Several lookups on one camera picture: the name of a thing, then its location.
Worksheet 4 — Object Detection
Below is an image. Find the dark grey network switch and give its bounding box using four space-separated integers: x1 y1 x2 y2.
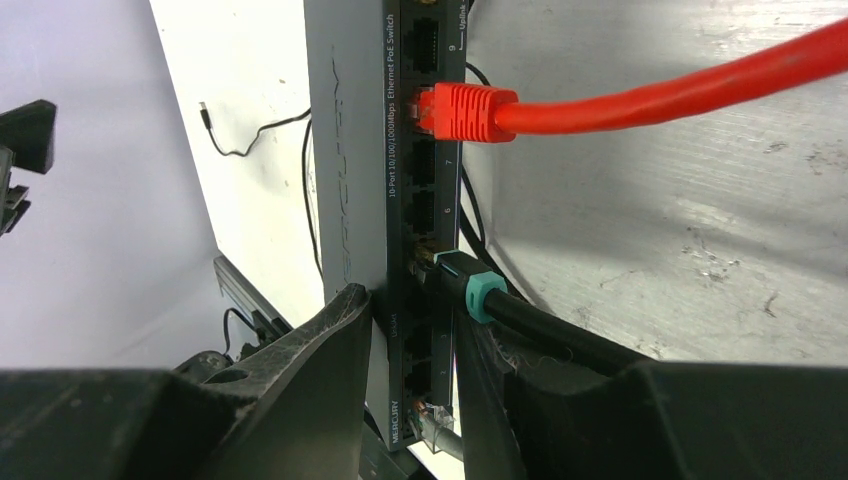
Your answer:
304 0 469 451

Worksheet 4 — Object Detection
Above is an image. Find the grey ethernet cable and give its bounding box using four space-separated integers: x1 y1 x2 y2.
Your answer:
409 399 465 462

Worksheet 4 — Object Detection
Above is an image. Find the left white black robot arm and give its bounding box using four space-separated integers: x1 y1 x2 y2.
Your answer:
1 99 57 235

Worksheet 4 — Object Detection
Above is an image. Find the red ethernet cable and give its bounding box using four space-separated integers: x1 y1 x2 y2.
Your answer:
407 18 848 145

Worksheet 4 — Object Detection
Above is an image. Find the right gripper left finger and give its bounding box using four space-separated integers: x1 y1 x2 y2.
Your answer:
1 284 372 479

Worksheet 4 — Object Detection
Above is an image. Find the thin black power cable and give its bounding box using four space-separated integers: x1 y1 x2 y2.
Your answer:
198 100 326 280

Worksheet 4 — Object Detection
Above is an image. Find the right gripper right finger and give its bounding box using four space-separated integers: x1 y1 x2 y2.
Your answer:
456 318 847 479

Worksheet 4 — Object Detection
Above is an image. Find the aluminium left side rail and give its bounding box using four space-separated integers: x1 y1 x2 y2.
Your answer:
212 254 293 343

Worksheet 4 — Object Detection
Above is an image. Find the thick black ethernet cable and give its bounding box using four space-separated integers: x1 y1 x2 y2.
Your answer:
413 62 657 376

